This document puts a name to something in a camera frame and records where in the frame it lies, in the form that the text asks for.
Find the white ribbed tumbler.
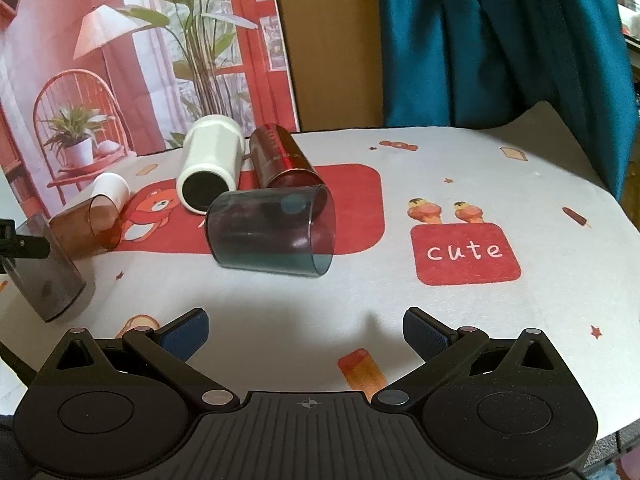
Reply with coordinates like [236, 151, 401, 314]
[176, 115, 245, 214]

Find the small white paper cup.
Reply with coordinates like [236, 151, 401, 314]
[91, 172, 131, 211]

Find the white cartoon print tablecloth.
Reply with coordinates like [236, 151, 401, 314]
[1, 103, 639, 436]

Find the teal blue curtain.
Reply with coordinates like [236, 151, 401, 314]
[378, 0, 638, 195]

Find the grey transparent plastic cup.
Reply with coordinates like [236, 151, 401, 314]
[1, 212, 86, 322]

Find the printed living room backdrop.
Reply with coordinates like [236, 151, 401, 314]
[1, 0, 298, 217]

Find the blue-grey transparent plastic cup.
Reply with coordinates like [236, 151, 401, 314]
[205, 184, 336, 278]

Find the brown transparent plastic cup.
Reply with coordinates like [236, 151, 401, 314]
[49, 194, 122, 260]

